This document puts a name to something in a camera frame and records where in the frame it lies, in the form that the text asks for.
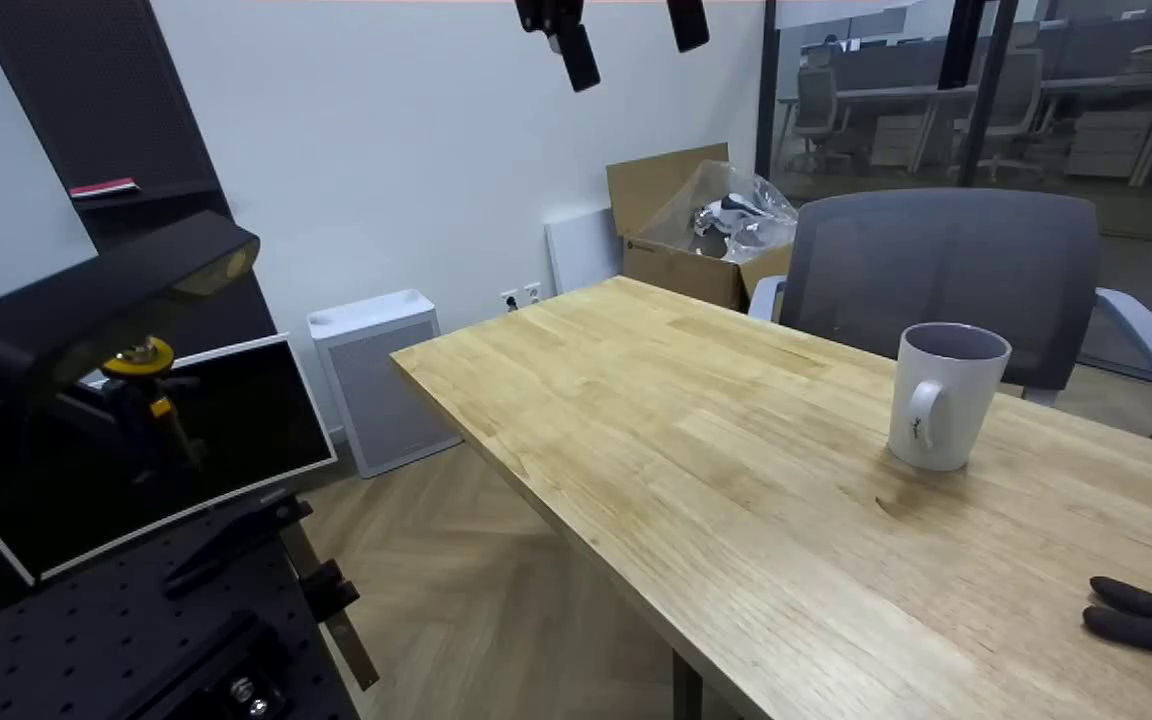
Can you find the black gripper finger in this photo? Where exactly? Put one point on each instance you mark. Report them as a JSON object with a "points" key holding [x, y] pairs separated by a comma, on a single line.
{"points": [[578, 57], [691, 22]]}

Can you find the black table leg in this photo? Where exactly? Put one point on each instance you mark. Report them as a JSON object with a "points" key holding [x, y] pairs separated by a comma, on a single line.
{"points": [[685, 688]]}

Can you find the white air purifier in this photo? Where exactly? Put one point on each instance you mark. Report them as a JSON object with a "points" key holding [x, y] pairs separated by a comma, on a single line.
{"points": [[387, 417]]}

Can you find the white panel against wall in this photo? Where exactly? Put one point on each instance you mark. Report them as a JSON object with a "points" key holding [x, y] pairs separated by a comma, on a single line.
{"points": [[581, 250]]}

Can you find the grey office chair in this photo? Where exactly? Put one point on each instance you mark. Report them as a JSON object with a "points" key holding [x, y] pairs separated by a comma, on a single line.
{"points": [[1024, 265]]}

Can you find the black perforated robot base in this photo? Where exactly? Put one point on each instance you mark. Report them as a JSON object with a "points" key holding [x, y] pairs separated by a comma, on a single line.
{"points": [[216, 619]]}

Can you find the black framed monitor panel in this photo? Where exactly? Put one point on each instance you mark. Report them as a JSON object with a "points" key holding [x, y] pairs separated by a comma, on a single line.
{"points": [[77, 477]]}

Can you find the white mug cup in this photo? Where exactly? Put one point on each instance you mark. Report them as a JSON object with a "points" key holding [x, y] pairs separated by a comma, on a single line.
{"points": [[944, 382]]}

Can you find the cardboard box with plastic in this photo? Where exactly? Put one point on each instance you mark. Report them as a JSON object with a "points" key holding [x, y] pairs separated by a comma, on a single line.
{"points": [[698, 224]]}

